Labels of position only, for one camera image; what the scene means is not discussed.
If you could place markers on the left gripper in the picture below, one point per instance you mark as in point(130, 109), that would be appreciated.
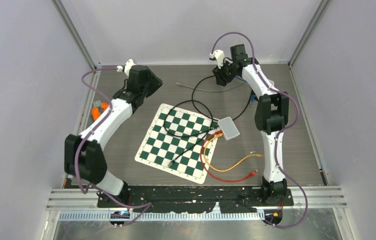
point(156, 82)

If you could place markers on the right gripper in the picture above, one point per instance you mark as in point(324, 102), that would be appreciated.
point(220, 79)

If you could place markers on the white switch box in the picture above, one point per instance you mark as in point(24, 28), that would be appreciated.
point(228, 128)

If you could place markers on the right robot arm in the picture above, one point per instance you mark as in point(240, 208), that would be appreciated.
point(271, 116)

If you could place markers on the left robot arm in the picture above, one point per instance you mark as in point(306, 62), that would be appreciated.
point(83, 153)

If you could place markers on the orange toy on grey plate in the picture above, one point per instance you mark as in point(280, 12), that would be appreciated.
point(98, 108)

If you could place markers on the green white chessboard mat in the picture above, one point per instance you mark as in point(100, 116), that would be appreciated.
point(173, 142)

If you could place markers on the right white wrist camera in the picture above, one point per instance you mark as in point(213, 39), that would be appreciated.
point(218, 56)

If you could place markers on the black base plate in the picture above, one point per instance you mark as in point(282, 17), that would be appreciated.
point(199, 199)

